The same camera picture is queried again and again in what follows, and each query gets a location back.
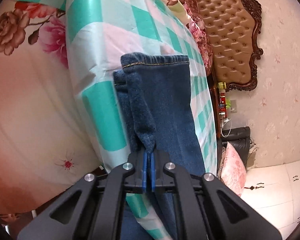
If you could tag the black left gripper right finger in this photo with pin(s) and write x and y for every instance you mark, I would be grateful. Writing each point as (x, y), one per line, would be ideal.
(203, 207)

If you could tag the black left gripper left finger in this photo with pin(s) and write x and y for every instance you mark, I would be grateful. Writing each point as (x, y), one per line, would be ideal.
(93, 207)

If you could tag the blue denim jeans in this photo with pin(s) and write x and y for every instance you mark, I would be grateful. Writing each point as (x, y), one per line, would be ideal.
(154, 93)

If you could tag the large pink floral pillow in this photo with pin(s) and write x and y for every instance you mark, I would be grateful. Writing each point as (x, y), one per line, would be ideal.
(232, 172)

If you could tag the floral red pink bedding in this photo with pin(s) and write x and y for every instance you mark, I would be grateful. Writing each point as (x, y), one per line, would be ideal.
(44, 147)

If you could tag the black leather armchair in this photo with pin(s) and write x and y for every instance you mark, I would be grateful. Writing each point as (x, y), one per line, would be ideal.
(240, 140)

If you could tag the red box on nightstand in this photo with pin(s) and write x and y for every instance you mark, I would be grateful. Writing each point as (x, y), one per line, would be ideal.
(222, 102)

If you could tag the green bag on nightstand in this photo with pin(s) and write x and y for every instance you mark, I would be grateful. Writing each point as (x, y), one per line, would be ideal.
(228, 103)

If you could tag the yellow green jar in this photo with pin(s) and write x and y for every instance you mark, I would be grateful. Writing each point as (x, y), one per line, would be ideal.
(222, 86)

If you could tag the dark wooden nightstand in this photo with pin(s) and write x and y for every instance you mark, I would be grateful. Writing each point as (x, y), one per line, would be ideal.
(215, 102)

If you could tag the green white checkered tablecloth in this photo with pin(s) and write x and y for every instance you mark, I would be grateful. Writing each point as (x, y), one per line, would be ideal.
(98, 33)

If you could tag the tufted leather carved headboard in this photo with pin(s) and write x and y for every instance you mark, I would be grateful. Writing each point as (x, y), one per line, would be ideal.
(233, 27)

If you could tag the white charger with cable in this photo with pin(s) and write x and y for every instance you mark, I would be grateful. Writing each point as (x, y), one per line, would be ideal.
(226, 127)

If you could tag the wall power socket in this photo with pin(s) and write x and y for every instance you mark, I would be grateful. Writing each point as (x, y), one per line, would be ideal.
(233, 106)

